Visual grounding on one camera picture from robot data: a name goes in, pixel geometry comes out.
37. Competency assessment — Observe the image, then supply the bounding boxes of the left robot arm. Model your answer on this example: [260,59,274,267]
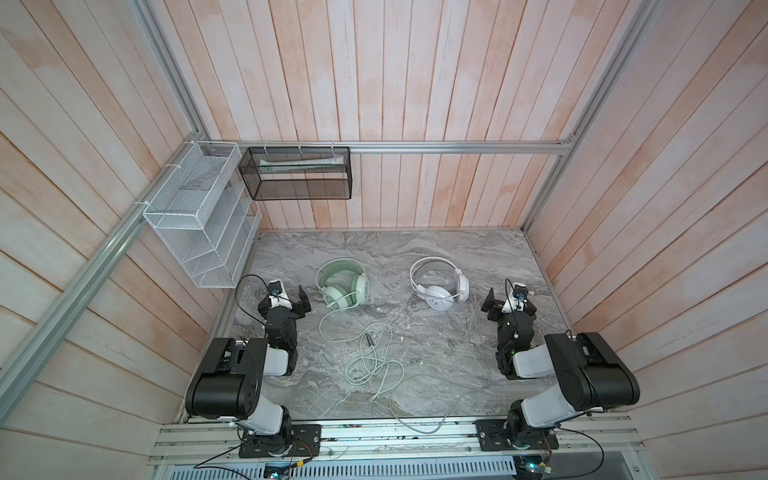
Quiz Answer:
[185,280,322,459]

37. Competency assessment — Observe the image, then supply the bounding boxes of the white headphone cable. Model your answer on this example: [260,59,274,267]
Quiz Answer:
[311,371,499,436]

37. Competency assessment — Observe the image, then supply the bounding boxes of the aluminium frame bar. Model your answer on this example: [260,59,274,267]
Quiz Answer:
[215,140,572,155]

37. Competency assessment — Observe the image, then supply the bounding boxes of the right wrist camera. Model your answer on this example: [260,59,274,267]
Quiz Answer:
[512,282,529,304]

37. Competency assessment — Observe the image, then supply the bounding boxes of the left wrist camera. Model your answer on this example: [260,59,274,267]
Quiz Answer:
[267,279,286,299]

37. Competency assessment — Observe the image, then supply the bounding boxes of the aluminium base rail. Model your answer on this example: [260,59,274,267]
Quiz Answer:
[143,414,657,479]

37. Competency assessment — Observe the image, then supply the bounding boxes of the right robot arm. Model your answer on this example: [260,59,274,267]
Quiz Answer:
[475,283,640,451]

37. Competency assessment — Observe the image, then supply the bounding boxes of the white headphones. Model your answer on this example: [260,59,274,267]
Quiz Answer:
[409,256,470,311]

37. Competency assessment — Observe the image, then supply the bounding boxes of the black wire mesh basket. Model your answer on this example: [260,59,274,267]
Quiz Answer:
[238,146,353,202]

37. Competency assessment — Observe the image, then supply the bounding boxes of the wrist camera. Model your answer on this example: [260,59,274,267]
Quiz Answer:
[267,279,286,299]
[512,282,529,304]

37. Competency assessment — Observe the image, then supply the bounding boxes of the white wire mesh shelf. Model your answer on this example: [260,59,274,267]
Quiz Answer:
[144,141,262,289]

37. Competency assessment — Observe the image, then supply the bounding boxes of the green headphones with cable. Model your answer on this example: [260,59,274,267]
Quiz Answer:
[315,257,405,402]

